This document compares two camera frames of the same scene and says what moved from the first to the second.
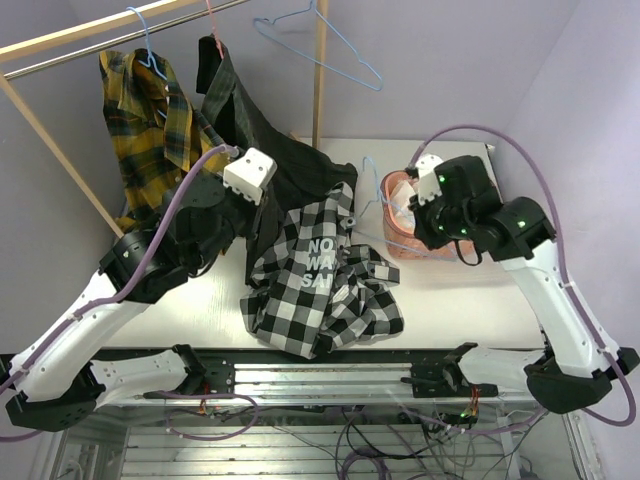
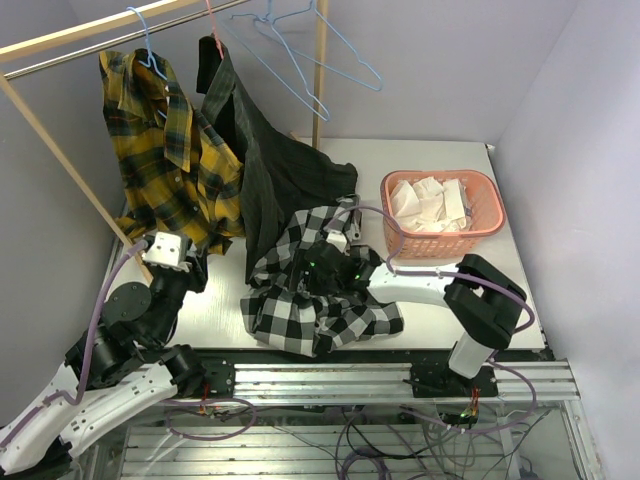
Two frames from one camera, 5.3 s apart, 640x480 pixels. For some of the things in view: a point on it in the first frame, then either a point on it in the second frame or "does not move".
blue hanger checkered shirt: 379,199 → 326,118
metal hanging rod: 25,69 does not move
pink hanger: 214,30 does not move
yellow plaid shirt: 156,135 does not move
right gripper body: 439,223 → 315,283
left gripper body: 242,213 → 171,286
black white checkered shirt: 313,291 does not move
